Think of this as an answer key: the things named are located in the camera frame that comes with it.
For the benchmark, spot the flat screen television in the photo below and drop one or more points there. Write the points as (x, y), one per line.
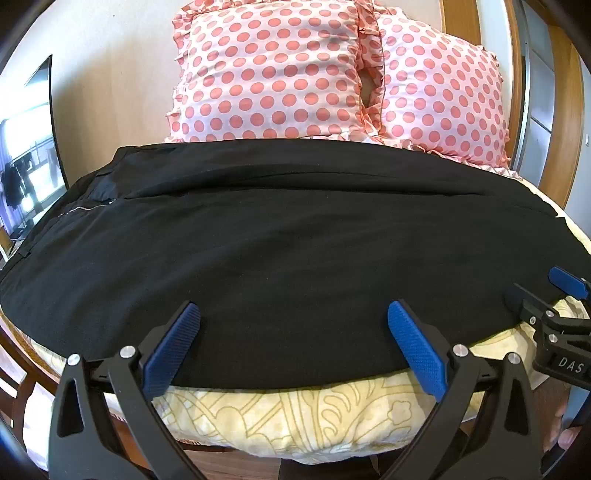
(27, 161)

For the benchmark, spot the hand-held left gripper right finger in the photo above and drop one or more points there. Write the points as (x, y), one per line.
(416, 350)

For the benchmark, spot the black pants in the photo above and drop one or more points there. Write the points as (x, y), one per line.
(277, 258)

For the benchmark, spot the yellow patterned bed sheet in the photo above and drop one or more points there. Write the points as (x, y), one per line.
(277, 415)

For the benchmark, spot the large pink polka dot pillow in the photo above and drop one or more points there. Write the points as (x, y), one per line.
(268, 69)

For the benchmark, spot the grey wardrobe door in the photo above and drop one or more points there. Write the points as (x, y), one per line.
(538, 83)

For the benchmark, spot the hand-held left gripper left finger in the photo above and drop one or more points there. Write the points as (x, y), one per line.
(171, 347)

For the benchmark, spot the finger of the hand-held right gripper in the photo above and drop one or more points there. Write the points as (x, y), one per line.
(526, 300)
(569, 281)

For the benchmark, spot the person's right hand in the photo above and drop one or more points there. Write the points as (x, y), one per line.
(566, 417)

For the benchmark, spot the small pink polka dot pillow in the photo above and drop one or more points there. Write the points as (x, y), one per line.
(438, 87)

